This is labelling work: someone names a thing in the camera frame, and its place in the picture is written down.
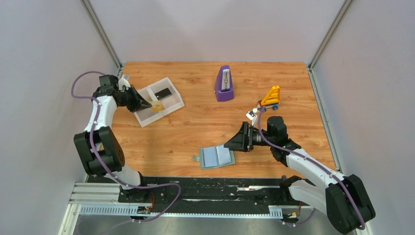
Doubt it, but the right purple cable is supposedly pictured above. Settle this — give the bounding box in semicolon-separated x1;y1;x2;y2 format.
256;106;367;231

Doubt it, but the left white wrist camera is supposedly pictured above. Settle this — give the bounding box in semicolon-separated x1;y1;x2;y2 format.
118;74;131;91

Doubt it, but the aluminium slotted rail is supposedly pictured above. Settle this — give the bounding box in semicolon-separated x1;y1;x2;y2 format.
69;183;283;219

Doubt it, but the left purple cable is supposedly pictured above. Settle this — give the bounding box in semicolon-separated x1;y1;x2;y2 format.
70;71;182;223

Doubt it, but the white two-compartment tray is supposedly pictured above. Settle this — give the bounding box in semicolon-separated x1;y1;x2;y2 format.
134;77;184;127

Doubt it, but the purple cable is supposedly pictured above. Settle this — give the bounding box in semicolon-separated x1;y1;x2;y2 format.
256;106;367;231
70;71;182;223

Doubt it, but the purple metronome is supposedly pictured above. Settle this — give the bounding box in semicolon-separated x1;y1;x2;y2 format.
214;65;234;102

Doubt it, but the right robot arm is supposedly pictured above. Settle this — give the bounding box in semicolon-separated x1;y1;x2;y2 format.
224;116;376;235

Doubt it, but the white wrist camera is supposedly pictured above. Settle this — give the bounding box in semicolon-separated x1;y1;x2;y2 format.
246;108;263;126
118;74;131;91

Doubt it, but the black card in tray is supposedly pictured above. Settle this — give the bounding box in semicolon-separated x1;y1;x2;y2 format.
155;88;173;100

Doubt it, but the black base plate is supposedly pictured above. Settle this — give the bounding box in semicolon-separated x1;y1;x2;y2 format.
120;176;313;210

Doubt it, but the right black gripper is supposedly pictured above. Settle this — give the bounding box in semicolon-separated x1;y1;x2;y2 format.
224;122;275;153

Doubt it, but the yellow toy car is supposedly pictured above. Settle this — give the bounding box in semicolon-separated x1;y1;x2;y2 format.
258;86;280;110

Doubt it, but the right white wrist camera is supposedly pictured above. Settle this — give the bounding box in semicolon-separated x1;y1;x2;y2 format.
246;108;263;126

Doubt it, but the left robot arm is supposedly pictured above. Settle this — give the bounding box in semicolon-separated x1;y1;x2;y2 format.
73;73;152;202

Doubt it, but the green card holder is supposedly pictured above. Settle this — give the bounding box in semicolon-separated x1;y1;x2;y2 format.
193;145;235;169

